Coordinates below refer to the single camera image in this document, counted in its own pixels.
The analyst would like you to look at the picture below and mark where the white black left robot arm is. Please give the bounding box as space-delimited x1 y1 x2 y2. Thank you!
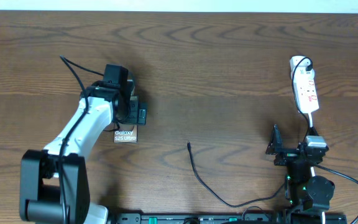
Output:
19 79 147 223

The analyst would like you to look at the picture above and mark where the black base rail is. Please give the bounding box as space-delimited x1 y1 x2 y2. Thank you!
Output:
116 212 348 224

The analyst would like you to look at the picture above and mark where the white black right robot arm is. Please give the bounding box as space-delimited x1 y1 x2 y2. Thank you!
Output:
265 125 335 223

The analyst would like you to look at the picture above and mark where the white power strip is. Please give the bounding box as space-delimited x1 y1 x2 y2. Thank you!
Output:
290 55 319 114

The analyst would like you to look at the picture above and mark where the black charger cable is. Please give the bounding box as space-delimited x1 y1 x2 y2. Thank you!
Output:
186 55 314 208

